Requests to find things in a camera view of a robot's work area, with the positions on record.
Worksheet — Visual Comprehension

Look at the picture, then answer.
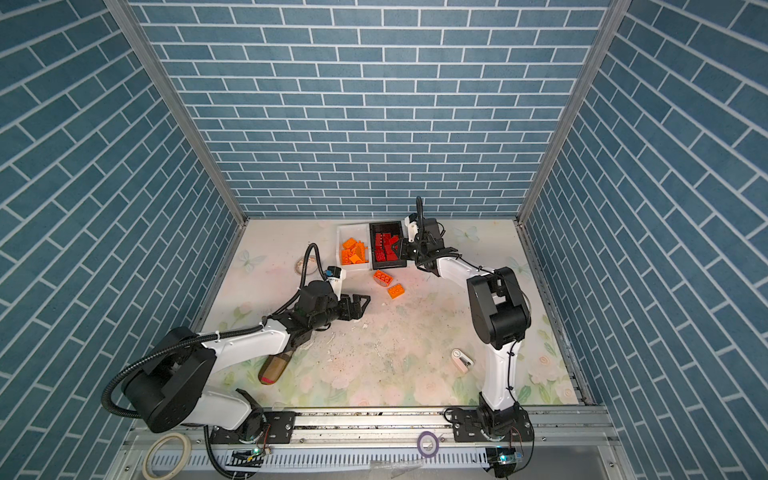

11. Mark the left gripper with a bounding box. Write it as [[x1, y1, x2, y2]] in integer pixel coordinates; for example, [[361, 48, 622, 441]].
[[308, 292, 371, 331]]

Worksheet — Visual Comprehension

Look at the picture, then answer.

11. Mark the red lego diagonal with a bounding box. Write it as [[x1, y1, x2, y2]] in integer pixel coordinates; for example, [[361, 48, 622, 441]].
[[385, 235, 400, 253]]

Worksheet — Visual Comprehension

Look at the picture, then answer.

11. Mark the orange lego top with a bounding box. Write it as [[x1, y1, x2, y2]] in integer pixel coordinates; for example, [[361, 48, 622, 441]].
[[373, 270, 393, 288]]

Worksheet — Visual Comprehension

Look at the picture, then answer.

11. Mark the orange lego figure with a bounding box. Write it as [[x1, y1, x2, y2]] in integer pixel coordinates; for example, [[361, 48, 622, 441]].
[[354, 242, 367, 263]]

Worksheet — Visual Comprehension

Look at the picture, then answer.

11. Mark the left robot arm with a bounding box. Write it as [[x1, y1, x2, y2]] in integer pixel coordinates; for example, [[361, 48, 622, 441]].
[[102, 279, 371, 443]]

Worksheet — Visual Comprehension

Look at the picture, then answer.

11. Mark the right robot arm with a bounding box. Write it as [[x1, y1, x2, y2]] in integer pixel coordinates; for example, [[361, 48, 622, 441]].
[[399, 216, 531, 412]]

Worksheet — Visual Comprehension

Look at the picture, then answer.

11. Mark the white right bin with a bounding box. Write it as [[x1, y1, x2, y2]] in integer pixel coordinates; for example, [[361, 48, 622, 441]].
[[402, 218, 440, 239]]

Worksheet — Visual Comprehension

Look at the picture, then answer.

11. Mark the white bin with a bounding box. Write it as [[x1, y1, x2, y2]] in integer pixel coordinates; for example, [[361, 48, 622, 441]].
[[402, 218, 440, 239], [335, 223, 372, 272]]

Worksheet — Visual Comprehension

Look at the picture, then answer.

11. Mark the black middle bin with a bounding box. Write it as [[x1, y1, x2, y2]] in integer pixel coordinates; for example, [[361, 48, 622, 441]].
[[369, 221, 407, 270]]

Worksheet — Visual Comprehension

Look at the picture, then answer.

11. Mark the white tape roll on table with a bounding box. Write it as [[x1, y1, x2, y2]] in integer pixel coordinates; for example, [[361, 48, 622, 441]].
[[294, 254, 318, 275]]

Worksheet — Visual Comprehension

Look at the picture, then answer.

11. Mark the small orange lego square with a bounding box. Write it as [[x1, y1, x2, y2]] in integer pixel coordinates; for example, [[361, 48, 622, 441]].
[[387, 284, 405, 299]]

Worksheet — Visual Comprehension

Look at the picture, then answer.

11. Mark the white left bin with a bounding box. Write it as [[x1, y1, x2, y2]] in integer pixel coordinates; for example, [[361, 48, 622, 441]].
[[335, 223, 372, 272]]

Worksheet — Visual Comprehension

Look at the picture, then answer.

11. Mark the striped brown cylinder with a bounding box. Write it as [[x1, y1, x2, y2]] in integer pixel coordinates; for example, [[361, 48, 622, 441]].
[[258, 350, 295, 385]]

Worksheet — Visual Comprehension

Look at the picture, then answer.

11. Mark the white pink small device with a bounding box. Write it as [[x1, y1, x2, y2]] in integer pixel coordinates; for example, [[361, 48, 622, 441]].
[[451, 348, 474, 374]]

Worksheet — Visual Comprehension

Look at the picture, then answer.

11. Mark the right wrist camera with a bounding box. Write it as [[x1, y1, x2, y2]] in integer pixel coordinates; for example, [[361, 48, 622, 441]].
[[403, 213, 419, 242]]

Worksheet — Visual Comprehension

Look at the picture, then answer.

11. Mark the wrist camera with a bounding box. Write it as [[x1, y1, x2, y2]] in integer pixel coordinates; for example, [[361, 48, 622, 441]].
[[325, 266, 346, 299], [403, 213, 419, 242]]

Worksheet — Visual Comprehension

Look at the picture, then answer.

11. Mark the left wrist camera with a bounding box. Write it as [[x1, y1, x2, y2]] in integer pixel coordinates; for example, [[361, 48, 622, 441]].
[[325, 266, 346, 299]]

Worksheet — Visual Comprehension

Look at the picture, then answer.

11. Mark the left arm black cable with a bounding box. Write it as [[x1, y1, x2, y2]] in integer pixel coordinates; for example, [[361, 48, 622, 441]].
[[100, 242, 325, 419]]

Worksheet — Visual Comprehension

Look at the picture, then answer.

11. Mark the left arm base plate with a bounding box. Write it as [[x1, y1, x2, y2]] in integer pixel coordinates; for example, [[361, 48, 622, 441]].
[[208, 411, 297, 445]]

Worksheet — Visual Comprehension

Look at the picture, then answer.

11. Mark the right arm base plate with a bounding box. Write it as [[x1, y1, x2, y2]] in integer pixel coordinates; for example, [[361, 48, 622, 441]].
[[443, 405, 535, 443]]

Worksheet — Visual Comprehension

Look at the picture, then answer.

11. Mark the tape roll on rail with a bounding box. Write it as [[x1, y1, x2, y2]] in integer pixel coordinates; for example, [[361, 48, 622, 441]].
[[141, 432, 192, 480]]

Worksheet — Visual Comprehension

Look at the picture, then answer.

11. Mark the aluminium rail frame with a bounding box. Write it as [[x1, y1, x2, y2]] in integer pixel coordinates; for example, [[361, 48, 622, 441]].
[[107, 406, 634, 479]]

